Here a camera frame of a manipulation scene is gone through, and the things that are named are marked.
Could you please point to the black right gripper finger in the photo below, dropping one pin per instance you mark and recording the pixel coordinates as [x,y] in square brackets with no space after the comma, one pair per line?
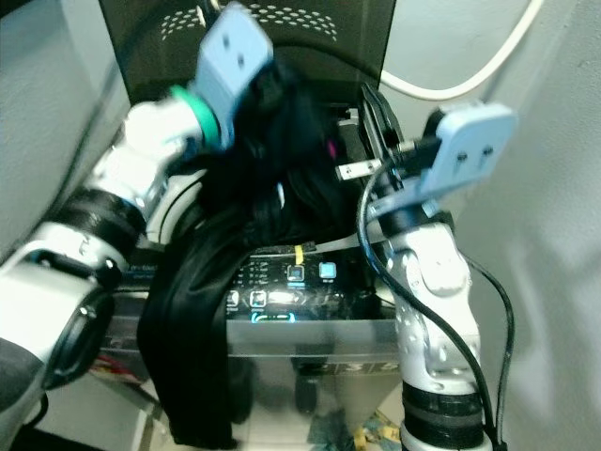
[370,117]
[392,120]

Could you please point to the black garment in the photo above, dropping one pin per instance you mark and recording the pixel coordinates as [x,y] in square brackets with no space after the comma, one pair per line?
[197,329]

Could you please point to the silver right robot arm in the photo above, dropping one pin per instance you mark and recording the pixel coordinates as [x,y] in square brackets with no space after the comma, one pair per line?
[437,301]

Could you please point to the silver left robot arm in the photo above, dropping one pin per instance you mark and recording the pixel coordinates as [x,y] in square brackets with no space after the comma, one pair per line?
[47,310]

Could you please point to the grey top-load washing machine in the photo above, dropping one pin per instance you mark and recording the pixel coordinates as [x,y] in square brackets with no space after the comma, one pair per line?
[338,324]

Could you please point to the small yellow sticker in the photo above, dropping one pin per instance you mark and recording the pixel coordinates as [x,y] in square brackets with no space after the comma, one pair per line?
[300,255]

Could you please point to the dark tinted washer lid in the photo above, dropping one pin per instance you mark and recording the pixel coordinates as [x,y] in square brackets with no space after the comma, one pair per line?
[150,47]

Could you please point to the yellow printed wrapper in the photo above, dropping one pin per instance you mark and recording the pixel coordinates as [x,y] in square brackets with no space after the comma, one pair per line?
[376,432]

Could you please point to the light blue right wrist camera mount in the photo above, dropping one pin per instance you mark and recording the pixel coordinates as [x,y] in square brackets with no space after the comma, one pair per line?
[470,150]

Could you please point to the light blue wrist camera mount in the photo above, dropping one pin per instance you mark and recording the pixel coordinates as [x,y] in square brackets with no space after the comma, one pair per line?
[237,66]
[470,150]

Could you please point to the light blue left wrist camera mount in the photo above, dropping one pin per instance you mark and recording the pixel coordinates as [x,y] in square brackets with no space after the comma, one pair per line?
[237,66]

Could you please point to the dark window frame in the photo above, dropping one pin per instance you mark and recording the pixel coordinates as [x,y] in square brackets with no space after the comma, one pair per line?
[23,5]

